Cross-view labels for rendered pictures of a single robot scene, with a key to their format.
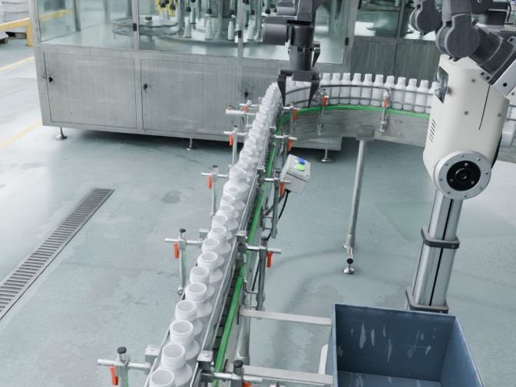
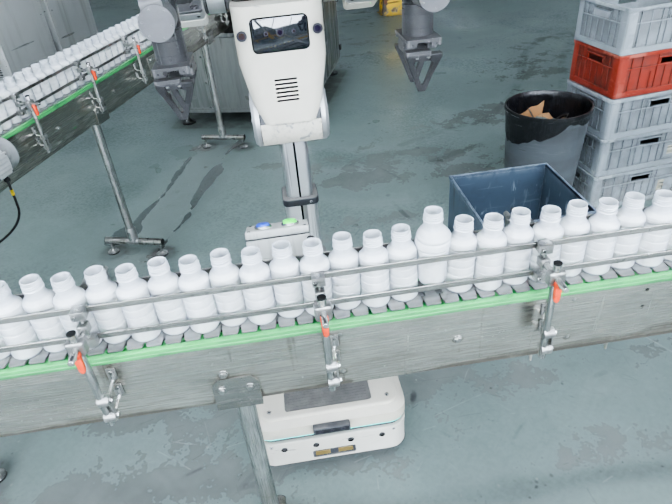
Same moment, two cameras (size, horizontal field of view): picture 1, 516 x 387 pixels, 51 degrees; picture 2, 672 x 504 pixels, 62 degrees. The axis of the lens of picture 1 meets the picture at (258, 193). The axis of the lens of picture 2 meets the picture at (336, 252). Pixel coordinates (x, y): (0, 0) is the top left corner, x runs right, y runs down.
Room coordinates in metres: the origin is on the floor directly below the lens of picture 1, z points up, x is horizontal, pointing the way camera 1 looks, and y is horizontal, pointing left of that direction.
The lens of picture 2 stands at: (1.74, 0.94, 1.75)
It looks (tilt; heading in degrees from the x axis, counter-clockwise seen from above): 34 degrees down; 260
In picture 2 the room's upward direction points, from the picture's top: 5 degrees counter-clockwise
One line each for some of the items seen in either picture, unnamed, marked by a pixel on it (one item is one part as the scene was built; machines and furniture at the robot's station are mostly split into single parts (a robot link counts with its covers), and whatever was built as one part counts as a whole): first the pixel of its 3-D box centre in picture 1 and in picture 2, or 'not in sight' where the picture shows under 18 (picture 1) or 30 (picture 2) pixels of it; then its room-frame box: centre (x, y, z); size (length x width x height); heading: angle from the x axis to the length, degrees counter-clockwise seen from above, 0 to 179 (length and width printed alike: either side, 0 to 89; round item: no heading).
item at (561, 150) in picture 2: not in sight; (541, 158); (0.08, -1.67, 0.32); 0.45 x 0.45 x 0.64
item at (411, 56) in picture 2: (290, 88); (420, 64); (1.38, -0.07, 1.44); 0.07 x 0.07 x 0.09; 84
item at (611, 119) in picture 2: not in sight; (632, 100); (-0.48, -1.73, 0.55); 0.61 x 0.41 x 0.22; 2
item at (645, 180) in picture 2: not in sight; (616, 171); (-0.48, -1.73, 0.11); 0.61 x 0.41 x 0.22; 1
